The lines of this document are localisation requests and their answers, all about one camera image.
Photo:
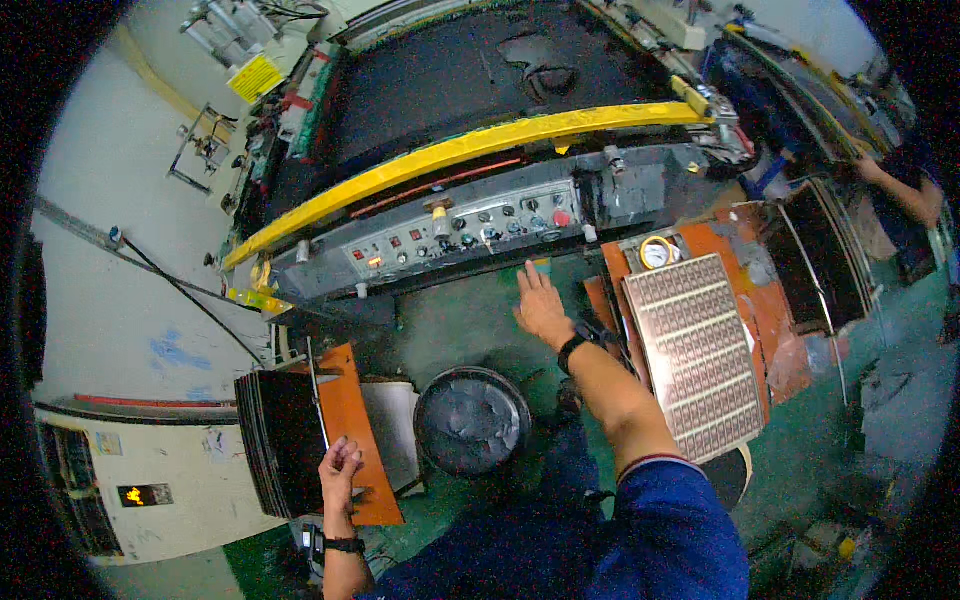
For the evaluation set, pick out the person's left hand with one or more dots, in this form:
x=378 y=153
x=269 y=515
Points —
x=337 y=480

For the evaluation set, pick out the person's right hand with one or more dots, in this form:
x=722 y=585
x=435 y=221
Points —
x=541 y=311

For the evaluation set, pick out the person's left fingers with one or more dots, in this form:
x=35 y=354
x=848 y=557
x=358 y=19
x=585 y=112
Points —
x=343 y=452

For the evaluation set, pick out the orange work table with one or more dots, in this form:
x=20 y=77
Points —
x=780 y=330
x=360 y=442

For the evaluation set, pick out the white sheet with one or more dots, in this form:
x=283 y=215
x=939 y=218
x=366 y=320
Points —
x=394 y=427

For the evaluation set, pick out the stack of black sheets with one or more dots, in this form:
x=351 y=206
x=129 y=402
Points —
x=285 y=442
x=817 y=255

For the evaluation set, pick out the black wrist band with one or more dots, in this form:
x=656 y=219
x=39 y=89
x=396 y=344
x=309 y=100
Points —
x=574 y=343
x=343 y=545

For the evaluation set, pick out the black round bucket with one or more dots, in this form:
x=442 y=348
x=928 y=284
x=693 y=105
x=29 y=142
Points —
x=471 y=421

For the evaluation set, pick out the white cabinet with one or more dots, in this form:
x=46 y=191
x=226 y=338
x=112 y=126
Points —
x=172 y=480

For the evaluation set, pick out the yellow plastic bottle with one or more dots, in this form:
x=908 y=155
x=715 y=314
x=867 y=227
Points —
x=259 y=301

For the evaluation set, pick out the person's legs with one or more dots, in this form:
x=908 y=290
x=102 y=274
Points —
x=564 y=450

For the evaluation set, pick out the grey control panel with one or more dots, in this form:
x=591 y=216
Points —
x=450 y=240

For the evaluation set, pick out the person's body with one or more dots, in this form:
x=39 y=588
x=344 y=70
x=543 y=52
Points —
x=600 y=540

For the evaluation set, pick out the yellow safety bar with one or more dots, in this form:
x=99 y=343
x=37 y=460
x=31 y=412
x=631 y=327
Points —
x=450 y=152

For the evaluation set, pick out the red round push button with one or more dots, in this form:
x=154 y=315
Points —
x=562 y=218

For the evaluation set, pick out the patterned metal mold plate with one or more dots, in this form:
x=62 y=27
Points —
x=697 y=352

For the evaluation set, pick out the yellow tape roll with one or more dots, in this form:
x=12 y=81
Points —
x=658 y=253

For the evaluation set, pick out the yellow warning label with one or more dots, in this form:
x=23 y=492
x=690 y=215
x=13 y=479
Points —
x=255 y=78

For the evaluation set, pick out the black round stool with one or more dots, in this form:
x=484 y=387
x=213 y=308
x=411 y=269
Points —
x=729 y=476

